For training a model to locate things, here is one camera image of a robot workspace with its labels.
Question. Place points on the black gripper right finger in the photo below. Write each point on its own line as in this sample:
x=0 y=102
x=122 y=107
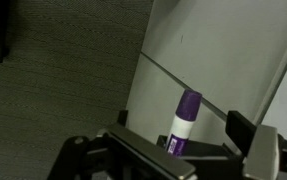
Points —
x=263 y=147

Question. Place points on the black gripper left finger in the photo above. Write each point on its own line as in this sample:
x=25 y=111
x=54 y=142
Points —
x=121 y=154

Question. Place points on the purple capped white marker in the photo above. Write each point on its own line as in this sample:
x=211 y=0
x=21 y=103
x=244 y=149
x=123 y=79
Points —
x=183 y=121

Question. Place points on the large wall whiteboard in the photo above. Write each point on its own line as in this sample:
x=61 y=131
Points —
x=284 y=103

